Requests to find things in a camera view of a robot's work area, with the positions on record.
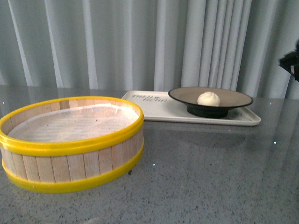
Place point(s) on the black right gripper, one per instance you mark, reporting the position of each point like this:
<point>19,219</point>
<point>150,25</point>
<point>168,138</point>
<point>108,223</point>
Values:
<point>290,62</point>

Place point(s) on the white steamed bun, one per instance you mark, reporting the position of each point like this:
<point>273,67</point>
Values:
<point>208,98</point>

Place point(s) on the brown plate with black rim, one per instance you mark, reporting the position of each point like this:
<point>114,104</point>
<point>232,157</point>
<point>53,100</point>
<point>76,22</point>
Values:
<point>229,100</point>

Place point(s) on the grey curtain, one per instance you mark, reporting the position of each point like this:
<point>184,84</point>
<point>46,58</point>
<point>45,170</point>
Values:
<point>149,44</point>

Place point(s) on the white steamer liner cloth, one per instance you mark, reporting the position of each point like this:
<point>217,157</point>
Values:
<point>75,124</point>

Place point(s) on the yellow rimmed wooden steamer basket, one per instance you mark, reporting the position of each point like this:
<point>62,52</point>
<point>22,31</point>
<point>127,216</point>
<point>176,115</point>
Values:
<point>63,167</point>

